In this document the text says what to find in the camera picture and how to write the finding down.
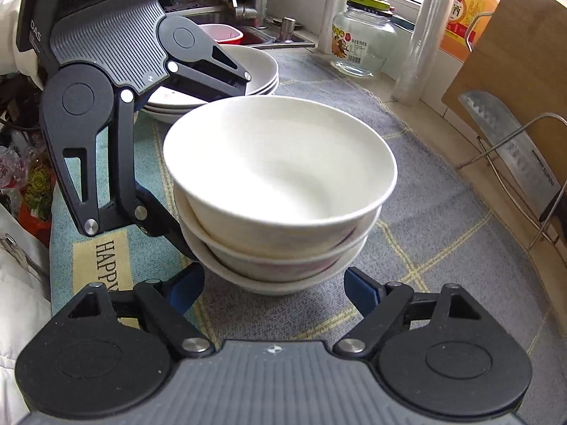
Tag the plastic bag of vegetables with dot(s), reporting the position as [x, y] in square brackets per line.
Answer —
[35, 186]

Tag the red plastic strainer basket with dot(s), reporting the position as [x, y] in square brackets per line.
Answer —
[221, 32]

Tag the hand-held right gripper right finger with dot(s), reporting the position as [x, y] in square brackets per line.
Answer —
[363, 294]

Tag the thick plastic wrap roll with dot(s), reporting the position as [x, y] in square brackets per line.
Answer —
[425, 31]

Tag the white plate with fruit print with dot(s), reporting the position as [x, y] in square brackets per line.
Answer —
[261, 64]
[170, 118]
[271, 80]

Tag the steel sink knob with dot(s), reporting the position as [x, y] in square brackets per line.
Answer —
[288, 29]

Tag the glass jar with yellow label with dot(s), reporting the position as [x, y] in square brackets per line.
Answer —
[363, 40]

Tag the orange cooking oil bottle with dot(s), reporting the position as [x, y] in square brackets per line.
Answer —
[460, 17]

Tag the white jacket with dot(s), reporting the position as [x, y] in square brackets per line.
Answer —
[17, 318]

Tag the wooden cutting board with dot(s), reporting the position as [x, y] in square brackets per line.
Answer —
[522, 44]

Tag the grey checked cloth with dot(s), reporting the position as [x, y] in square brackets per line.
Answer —
[443, 230]

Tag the steel sink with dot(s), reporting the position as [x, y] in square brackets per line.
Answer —
[265, 37]

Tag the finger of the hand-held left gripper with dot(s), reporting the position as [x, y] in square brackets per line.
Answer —
[155, 225]
[212, 82]

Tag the teal mat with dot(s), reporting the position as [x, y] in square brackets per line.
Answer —
[62, 265]

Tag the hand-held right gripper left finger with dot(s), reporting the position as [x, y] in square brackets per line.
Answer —
[188, 290]

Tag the white bowl with floral print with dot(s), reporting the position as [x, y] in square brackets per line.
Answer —
[283, 164]
[265, 287]
[230, 259]

